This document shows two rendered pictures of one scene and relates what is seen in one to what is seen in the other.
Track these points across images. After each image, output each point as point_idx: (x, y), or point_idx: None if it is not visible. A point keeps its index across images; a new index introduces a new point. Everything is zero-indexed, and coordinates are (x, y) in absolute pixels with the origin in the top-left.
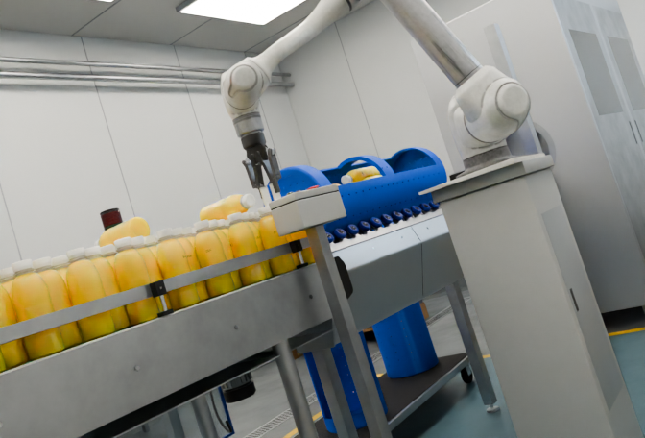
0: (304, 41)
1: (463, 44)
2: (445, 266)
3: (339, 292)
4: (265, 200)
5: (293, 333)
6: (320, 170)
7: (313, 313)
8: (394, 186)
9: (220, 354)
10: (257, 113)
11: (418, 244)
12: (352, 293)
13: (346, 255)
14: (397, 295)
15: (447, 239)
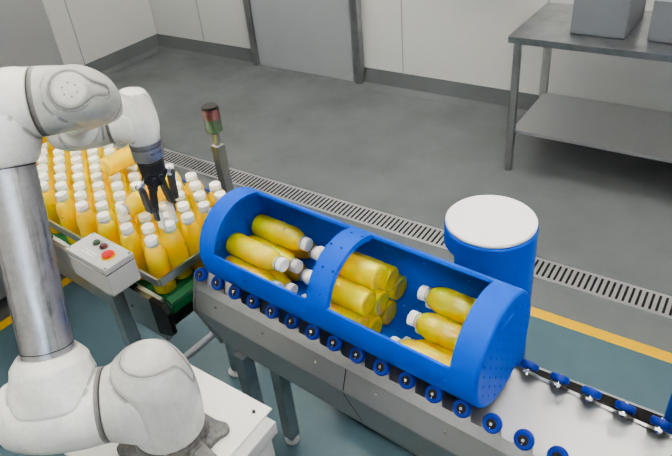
0: (90, 127)
1: (14, 317)
2: (415, 446)
3: (119, 326)
4: (168, 213)
5: None
6: (317, 215)
7: (135, 314)
8: (316, 319)
9: (74, 277)
10: (133, 148)
11: (335, 387)
12: (231, 336)
13: (225, 310)
14: (308, 386)
15: (414, 435)
